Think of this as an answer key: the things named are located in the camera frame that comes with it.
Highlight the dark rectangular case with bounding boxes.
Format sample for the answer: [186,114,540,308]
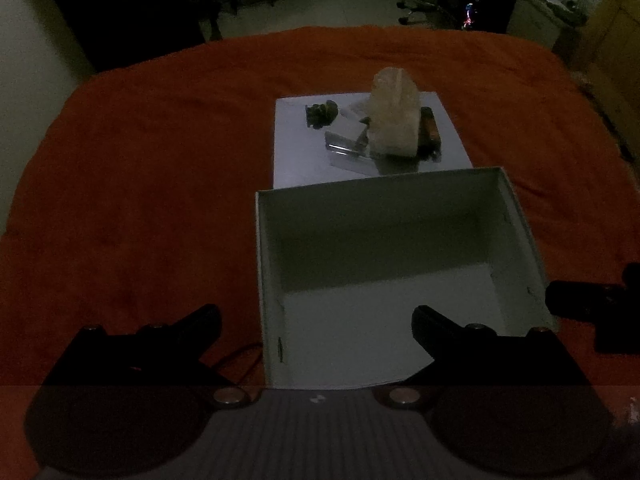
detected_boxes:
[417,106,443,162]

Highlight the small transparent plastic box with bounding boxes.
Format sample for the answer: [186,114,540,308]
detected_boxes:
[324,119,377,177]

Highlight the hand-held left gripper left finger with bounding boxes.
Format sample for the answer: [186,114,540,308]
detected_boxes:
[45,304,253,411]

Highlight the white box lid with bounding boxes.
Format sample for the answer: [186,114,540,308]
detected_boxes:
[272,91,473,191]

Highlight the office chair base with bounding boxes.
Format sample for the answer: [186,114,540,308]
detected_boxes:
[396,0,451,26]

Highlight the dark green small item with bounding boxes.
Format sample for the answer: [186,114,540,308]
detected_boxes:
[305,101,340,128]

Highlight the yellow wooden cabinet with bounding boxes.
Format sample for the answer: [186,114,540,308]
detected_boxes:
[570,0,640,161]

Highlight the white cardboard box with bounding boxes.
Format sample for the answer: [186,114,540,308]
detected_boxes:
[255,166,560,390]

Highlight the dark tall furniture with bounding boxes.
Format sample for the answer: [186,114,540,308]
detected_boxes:
[37,0,222,73]

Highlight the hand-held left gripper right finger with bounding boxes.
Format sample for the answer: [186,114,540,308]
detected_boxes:
[374,305,593,411]

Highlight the orange cloth desktop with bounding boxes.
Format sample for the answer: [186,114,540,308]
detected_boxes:
[0,25,640,480]

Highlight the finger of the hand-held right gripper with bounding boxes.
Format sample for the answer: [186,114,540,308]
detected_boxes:
[545,281,607,319]

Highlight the computer tower with coloured lights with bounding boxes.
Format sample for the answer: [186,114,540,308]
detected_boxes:
[440,0,517,33]

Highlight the white cabinet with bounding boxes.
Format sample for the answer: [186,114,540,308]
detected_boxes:
[506,0,587,52]

